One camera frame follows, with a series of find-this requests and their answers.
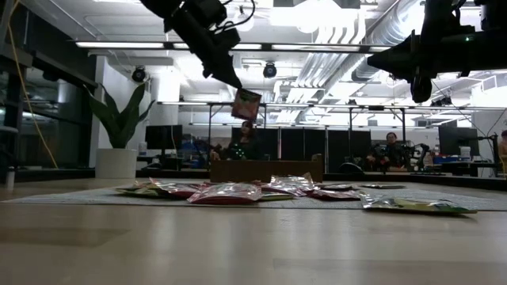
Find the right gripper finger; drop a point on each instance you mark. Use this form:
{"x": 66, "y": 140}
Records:
{"x": 402, "y": 75}
{"x": 396, "y": 57}

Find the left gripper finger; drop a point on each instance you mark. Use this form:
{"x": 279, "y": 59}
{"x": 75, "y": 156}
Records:
{"x": 229, "y": 67}
{"x": 214, "y": 68}

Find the red strawberry tea packet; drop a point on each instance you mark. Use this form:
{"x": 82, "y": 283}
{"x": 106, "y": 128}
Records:
{"x": 246, "y": 105}
{"x": 226, "y": 194}
{"x": 176, "y": 189}
{"x": 332, "y": 194}

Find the wooden compartment tea box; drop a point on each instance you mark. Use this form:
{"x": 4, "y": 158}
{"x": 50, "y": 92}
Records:
{"x": 265, "y": 171}

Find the person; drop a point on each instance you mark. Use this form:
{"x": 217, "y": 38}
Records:
{"x": 504, "y": 148}
{"x": 245, "y": 144}
{"x": 390, "y": 152}

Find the black partition panel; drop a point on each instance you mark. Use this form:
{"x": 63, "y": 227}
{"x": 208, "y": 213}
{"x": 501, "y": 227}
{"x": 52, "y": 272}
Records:
{"x": 315, "y": 146}
{"x": 292, "y": 144}
{"x": 360, "y": 142}
{"x": 338, "y": 148}

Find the black computer monitor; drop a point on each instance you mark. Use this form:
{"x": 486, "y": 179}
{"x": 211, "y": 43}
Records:
{"x": 163, "y": 136}
{"x": 455, "y": 140}

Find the ceiling strip light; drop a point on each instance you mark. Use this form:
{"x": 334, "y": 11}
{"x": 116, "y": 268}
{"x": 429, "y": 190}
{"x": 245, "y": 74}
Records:
{"x": 119, "y": 44}

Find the blue storage box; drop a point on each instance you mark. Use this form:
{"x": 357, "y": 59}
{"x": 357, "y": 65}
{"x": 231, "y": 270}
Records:
{"x": 445, "y": 160}

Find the white bucket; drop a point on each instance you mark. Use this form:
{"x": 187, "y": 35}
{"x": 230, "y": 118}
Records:
{"x": 465, "y": 153}

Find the small white cup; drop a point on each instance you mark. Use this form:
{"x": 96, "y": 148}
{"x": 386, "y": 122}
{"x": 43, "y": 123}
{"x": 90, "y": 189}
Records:
{"x": 142, "y": 148}

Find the snake plant in white pot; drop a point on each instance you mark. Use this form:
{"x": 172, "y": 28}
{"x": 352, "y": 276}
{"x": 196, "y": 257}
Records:
{"x": 119, "y": 126}

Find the grey woven placemat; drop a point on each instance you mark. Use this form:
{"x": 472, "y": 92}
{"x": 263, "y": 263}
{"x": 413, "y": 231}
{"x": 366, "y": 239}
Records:
{"x": 325, "y": 204}

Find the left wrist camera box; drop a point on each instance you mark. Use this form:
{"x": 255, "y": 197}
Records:
{"x": 206, "y": 10}

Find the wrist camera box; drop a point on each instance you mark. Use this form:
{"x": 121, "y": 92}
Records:
{"x": 443, "y": 20}
{"x": 206, "y": 10}

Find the silver ventilation duct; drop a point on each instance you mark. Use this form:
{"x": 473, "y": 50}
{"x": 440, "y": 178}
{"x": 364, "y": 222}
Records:
{"x": 396, "y": 23}

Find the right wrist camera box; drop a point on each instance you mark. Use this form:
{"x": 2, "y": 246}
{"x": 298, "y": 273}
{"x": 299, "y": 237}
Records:
{"x": 443, "y": 20}

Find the black ceiling camera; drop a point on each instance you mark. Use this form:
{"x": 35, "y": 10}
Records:
{"x": 138, "y": 74}
{"x": 269, "y": 70}

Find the black workbench frame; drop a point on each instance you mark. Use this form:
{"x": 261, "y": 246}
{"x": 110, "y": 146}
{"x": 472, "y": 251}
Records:
{"x": 336, "y": 106}

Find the small white post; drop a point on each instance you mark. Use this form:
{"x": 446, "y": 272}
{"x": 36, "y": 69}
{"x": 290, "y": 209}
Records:
{"x": 10, "y": 178}

